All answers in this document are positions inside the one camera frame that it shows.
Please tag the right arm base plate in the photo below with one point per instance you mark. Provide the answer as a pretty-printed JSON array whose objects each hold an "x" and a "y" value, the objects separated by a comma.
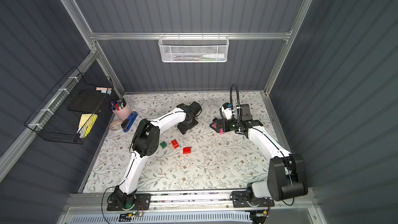
[{"x": 242, "y": 199}]

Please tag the pink pen cup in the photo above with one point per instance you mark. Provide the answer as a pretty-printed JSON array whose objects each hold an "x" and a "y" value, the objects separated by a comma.
[{"x": 121, "y": 109}]

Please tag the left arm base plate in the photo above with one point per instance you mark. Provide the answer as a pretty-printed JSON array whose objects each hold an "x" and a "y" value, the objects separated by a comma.
[{"x": 139, "y": 202}]

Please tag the white marker in basket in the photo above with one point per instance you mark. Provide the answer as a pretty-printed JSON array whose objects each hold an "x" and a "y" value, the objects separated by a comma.
[{"x": 216, "y": 57}]

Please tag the red lego brick long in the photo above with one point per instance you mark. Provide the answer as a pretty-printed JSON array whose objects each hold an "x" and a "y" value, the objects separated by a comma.
[{"x": 175, "y": 144}]

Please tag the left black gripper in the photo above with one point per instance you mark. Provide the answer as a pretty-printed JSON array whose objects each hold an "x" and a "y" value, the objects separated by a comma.
[{"x": 187, "y": 124}]

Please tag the blue stapler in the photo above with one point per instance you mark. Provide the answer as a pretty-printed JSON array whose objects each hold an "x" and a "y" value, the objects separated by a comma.
[{"x": 128, "y": 122}]

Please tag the round tape roll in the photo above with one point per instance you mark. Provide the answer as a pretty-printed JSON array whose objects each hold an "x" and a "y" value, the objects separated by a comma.
[{"x": 116, "y": 125}]

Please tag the black wire wall basket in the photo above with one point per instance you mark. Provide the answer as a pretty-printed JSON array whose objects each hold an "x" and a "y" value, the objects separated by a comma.
[{"x": 71, "y": 113}]

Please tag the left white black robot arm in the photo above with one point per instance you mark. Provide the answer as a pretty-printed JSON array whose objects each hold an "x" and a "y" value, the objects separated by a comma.
[{"x": 145, "y": 143}]

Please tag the dark green lego brick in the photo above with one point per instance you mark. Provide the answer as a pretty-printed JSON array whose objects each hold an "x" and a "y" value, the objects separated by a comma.
[{"x": 163, "y": 145}]

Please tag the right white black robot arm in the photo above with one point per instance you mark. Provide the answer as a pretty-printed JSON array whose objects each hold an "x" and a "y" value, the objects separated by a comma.
[{"x": 286, "y": 176}]

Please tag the red lego brick rounded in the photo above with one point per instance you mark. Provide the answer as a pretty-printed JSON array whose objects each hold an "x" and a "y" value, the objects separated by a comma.
[{"x": 187, "y": 150}]

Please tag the black notebook in basket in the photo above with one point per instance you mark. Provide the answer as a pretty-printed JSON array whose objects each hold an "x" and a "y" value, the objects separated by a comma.
[{"x": 87, "y": 102}]

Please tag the yellow sticky note pad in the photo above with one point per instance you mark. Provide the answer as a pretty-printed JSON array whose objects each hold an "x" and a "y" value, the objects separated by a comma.
[{"x": 86, "y": 124}]

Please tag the white wire mesh basket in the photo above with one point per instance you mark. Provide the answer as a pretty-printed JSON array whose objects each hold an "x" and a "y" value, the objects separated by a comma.
[{"x": 179, "y": 50}]

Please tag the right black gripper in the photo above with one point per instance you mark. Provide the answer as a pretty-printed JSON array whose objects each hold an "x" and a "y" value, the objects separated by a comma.
[{"x": 222, "y": 124}]

